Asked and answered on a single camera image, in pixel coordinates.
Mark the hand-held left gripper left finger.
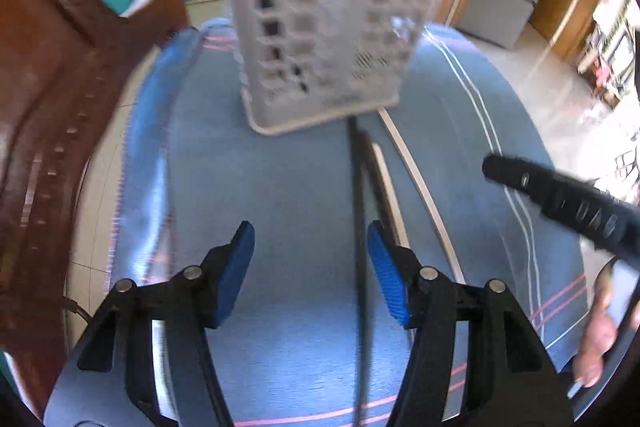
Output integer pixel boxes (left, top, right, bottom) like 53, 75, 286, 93
42, 221, 257, 427

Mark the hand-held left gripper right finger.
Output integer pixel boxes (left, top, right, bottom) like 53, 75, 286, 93
366, 221, 576, 427

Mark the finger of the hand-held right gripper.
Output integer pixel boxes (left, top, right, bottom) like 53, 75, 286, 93
481, 154, 640, 255

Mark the black chopstick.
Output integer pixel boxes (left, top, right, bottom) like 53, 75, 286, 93
347, 117, 373, 427

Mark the person's right hand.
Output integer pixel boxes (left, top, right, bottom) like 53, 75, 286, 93
572, 257, 619, 388

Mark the beige wooden chopstick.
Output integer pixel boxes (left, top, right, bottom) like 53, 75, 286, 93
370, 143, 413, 253
377, 107, 466, 285

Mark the blue striped cloth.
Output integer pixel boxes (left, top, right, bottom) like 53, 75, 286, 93
107, 19, 591, 427

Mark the chairs draped with clothes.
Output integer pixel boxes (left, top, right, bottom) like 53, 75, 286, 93
580, 19, 636, 108

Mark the carved brown wooden chair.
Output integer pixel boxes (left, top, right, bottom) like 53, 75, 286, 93
0, 0, 191, 408

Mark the black cable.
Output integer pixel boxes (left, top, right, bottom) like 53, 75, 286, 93
62, 297, 96, 325

